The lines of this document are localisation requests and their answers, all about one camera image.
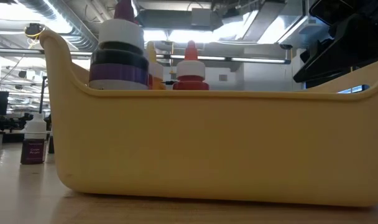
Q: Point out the black round overhead camera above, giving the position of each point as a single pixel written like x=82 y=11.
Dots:
x=34 y=30

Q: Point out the red food coloring bottle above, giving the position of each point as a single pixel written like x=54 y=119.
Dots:
x=190 y=70

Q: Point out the yellow food coloring bottle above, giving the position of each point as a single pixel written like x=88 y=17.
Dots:
x=158 y=71

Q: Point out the purple food coloring bottle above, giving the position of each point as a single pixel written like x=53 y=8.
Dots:
x=119 y=73

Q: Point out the yellow plastic bin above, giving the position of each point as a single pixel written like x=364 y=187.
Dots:
x=207 y=149

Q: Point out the black frame bracket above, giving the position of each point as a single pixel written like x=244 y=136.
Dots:
x=170 y=82

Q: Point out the small grape purple bottle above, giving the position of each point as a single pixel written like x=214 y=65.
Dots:
x=33 y=152

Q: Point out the long ceiling light bar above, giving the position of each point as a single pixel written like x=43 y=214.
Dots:
x=257 y=60

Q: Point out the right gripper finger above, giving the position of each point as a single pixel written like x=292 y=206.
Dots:
x=316 y=49
x=357 y=43

